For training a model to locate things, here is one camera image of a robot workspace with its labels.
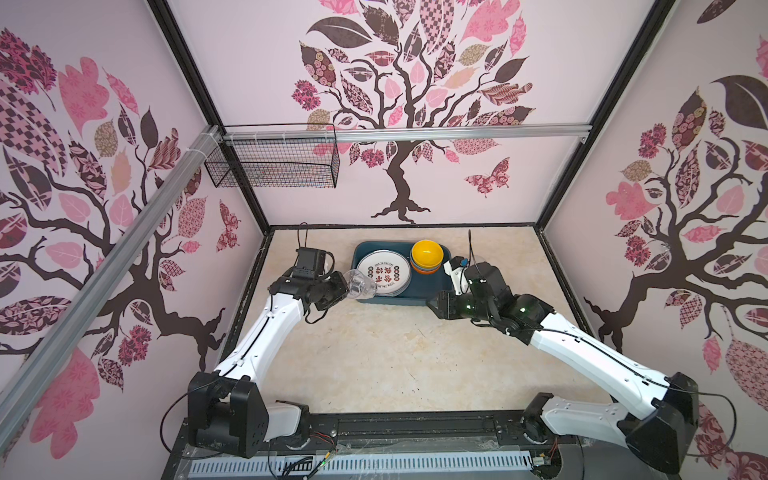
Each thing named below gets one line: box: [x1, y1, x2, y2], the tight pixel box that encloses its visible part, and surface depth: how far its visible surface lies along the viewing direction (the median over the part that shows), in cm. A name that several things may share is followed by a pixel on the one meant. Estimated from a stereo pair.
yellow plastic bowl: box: [411, 239, 444, 268], surface depth 103 cm
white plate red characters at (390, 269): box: [357, 249, 412, 297], surface depth 105 cm
